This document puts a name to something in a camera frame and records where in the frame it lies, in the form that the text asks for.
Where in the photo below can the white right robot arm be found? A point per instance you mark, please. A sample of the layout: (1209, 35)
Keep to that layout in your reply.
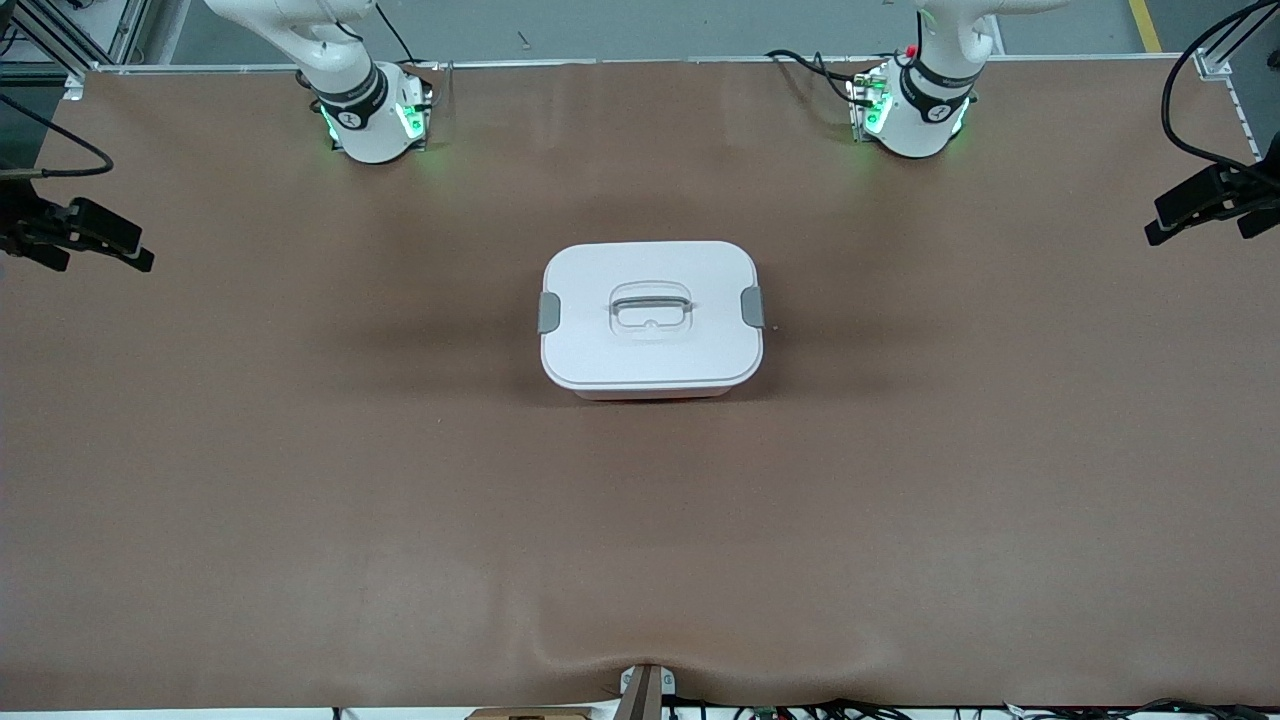
(360, 120)

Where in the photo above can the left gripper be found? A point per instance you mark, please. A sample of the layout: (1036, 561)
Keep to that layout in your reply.
(1256, 186)

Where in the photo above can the pale pink storage box base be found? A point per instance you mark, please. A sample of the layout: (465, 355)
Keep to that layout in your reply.
(650, 396)

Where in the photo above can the white box lid grey latches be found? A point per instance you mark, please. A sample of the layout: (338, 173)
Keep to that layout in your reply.
(650, 360)

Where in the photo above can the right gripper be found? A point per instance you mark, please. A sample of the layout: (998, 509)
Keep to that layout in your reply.
(22, 222)

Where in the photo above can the aluminium frame post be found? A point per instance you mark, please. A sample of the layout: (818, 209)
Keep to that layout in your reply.
(70, 50)
(1215, 62)

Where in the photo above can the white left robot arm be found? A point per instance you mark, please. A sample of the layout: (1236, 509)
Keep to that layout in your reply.
(920, 120)

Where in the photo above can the silver table edge rail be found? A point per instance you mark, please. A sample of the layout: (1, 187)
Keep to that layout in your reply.
(600, 62)

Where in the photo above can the brown cardboard piece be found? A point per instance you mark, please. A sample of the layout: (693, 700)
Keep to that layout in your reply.
(530, 715)

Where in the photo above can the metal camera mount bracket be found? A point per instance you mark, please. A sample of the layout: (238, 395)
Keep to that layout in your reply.
(640, 695)

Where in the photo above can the brown table cover mat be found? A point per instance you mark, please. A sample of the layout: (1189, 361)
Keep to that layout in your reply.
(900, 500)

